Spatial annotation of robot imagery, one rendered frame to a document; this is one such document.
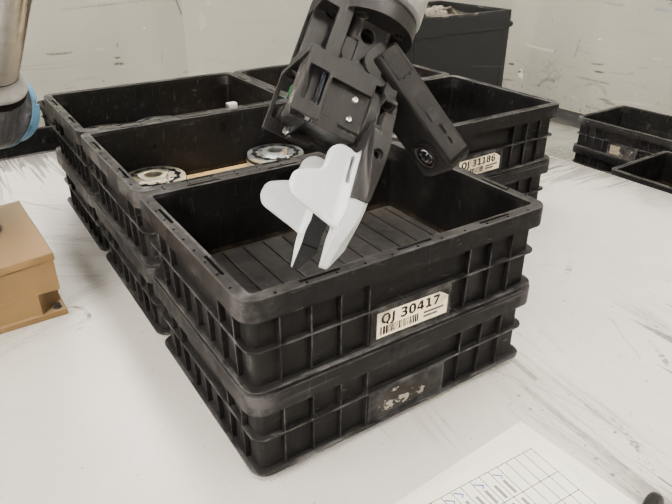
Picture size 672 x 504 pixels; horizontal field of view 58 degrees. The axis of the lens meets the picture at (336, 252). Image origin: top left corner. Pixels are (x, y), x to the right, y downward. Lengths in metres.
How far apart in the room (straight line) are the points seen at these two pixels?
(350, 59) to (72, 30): 3.71
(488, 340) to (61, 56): 3.65
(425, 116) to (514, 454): 0.40
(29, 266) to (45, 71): 3.24
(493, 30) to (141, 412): 2.43
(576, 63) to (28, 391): 4.13
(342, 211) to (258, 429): 0.29
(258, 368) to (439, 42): 2.22
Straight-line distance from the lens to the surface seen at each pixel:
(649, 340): 0.98
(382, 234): 0.88
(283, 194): 0.51
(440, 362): 0.75
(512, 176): 1.19
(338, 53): 0.50
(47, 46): 4.15
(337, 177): 0.45
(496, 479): 0.71
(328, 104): 0.47
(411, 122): 0.52
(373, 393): 0.70
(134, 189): 0.81
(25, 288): 0.99
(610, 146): 2.45
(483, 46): 2.89
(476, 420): 0.77
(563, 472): 0.74
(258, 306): 0.54
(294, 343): 0.60
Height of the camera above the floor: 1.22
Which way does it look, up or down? 28 degrees down
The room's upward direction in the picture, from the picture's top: straight up
